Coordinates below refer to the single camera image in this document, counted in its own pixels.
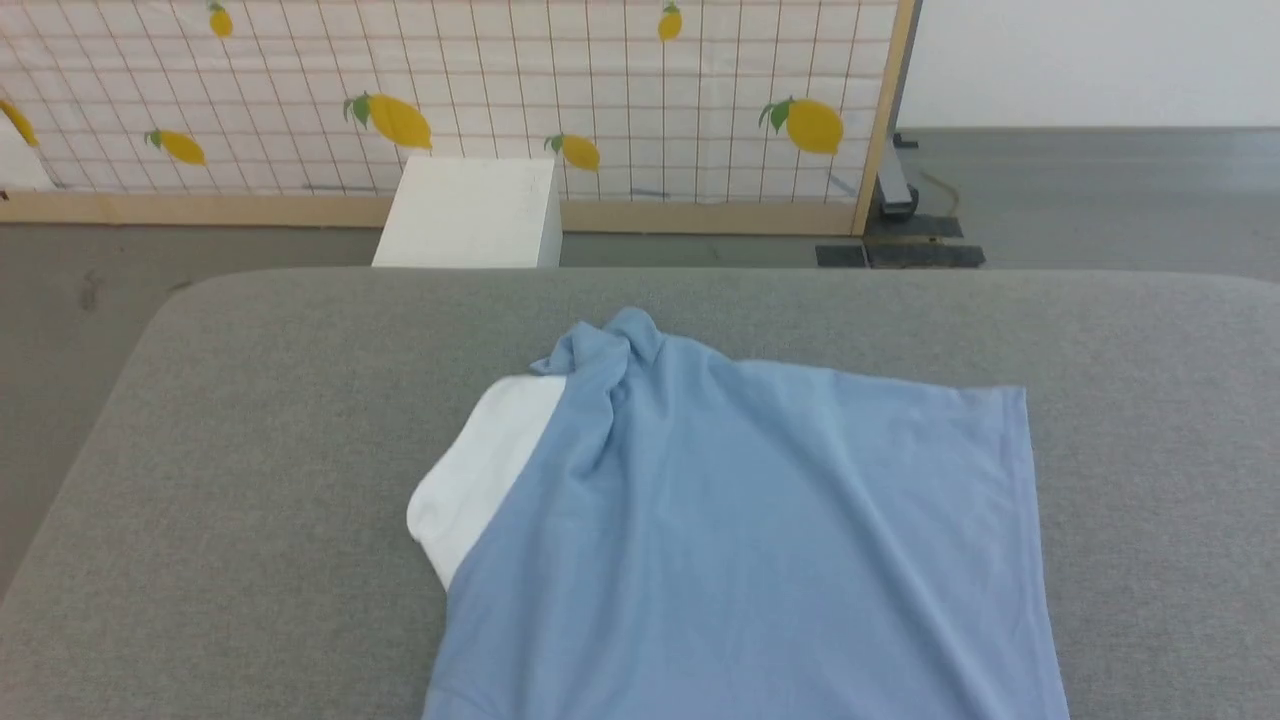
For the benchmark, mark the lemon print partition screen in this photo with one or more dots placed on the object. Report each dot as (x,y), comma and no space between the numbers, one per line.
(500,60)

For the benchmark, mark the light blue polo shirt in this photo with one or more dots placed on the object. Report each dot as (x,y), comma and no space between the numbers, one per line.
(750,550)

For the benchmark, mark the large black floor mat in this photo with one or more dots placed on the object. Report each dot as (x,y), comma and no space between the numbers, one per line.
(925,255)

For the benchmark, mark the grey geometric print panel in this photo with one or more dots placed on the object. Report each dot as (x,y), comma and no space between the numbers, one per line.
(20,165)

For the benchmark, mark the white board panel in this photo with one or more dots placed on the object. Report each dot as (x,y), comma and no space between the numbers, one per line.
(1090,60)

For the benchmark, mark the small black floor mat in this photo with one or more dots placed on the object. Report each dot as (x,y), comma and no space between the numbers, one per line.
(840,256)

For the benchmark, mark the white box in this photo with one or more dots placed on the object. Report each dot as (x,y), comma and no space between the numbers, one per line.
(465,210)

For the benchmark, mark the grey metal stand leg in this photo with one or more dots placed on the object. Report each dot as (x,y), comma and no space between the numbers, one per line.
(895,185)

